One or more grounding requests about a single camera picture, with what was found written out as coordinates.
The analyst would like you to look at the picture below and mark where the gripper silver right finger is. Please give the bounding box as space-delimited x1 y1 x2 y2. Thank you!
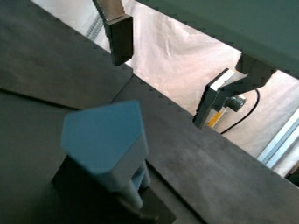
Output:
192 53 276 128

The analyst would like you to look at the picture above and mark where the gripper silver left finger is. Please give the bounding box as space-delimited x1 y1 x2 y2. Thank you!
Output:
92 0 134 66

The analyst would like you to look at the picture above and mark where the blue three prong object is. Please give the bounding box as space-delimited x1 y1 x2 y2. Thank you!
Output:
60 101 151 208

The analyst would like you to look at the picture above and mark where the black curved fixture stand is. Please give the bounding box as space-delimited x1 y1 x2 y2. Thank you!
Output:
52 156 176 224

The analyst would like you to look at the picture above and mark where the black background cable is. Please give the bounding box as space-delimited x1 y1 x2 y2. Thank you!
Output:
219 87 262 135

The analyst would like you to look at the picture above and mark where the aluminium frame rail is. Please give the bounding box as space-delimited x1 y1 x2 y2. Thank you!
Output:
256 108 299 169

